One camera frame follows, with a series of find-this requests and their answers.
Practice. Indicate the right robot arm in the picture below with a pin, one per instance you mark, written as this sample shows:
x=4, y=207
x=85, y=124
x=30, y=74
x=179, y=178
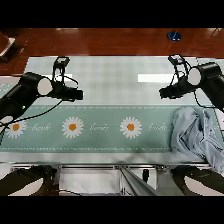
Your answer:
x=210, y=78

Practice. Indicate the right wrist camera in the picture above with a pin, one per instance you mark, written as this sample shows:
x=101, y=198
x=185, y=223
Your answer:
x=176, y=60

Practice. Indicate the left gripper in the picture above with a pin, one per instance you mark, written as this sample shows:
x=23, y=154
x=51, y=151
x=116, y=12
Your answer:
x=66, y=93

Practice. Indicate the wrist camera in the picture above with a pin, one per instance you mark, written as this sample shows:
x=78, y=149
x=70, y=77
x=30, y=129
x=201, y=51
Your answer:
x=176, y=60
x=61, y=61

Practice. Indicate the blue round disc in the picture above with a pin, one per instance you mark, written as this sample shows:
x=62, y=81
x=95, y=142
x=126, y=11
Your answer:
x=174, y=35

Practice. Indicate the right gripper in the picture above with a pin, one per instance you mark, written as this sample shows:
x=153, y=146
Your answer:
x=175, y=90

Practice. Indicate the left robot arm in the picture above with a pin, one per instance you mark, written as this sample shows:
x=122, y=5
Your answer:
x=25, y=90

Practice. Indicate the light blue shirt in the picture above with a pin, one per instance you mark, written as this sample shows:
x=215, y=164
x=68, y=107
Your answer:
x=195, y=133

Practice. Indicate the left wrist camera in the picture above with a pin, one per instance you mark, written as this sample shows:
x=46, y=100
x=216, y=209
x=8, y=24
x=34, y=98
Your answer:
x=61, y=61

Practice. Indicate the silver frame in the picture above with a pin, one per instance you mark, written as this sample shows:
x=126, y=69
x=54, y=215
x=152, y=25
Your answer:
x=133, y=181

